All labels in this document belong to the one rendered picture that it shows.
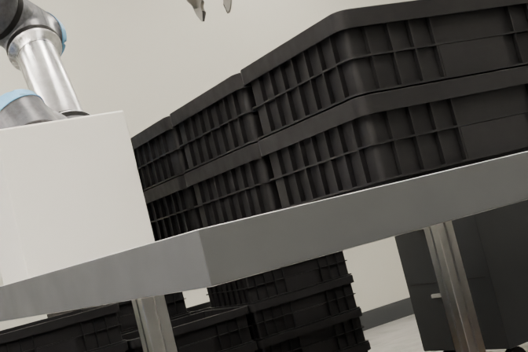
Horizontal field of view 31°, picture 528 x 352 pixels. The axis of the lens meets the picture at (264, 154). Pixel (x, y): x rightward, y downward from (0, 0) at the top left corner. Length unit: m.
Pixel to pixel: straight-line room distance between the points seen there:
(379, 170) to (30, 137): 0.61
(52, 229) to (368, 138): 0.57
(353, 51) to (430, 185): 0.46
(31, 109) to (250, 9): 3.92
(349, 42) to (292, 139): 0.19
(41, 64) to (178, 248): 1.34
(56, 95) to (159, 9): 3.40
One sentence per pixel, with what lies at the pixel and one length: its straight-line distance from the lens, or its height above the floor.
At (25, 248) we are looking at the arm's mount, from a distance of 1.51.
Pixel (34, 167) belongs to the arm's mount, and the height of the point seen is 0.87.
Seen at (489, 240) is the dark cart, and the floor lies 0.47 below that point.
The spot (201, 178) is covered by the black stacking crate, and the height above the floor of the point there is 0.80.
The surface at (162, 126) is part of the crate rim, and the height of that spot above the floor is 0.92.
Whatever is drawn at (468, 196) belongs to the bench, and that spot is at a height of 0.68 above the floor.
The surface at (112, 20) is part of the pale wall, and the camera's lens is 5.15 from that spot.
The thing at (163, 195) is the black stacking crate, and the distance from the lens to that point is 1.79.
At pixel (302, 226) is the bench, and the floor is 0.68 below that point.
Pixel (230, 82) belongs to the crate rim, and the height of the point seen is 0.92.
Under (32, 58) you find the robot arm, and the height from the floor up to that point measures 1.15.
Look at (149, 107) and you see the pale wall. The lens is 5.09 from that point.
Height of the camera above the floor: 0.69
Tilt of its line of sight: 5 degrees up
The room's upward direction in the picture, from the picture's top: 14 degrees counter-clockwise
